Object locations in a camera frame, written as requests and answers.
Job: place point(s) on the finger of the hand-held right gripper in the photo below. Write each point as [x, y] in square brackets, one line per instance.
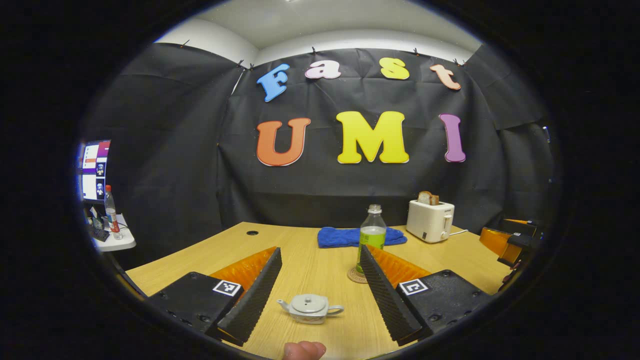
[520, 240]
[522, 227]

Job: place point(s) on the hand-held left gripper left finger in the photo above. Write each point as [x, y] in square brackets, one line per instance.
[255, 300]

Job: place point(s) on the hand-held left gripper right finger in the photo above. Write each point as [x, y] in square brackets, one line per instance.
[385, 295]

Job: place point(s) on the round brown coaster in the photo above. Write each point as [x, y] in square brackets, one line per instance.
[355, 276]

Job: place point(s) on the green label water bottle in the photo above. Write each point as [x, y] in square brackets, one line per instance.
[372, 240]

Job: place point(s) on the red label plastic bottle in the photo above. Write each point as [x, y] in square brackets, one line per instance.
[112, 217]

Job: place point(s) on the blue towel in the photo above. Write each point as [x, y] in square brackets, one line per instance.
[340, 237]

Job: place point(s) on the white toaster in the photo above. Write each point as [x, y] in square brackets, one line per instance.
[427, 220]

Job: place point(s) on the brown bread slice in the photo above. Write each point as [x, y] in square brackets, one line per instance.
[435, 200]

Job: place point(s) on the pale bread slice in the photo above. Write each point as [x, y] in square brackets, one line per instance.
[425, 198]

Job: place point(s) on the white side table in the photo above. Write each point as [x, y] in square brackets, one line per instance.
[122, 242]

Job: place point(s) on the black backdrop cloth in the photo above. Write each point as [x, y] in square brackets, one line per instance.
[200, 150]

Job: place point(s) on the black keyboard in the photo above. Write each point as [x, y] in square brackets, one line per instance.
[100, 234]

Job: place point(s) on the computer monitor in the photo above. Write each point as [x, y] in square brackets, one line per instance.
[95, 170]

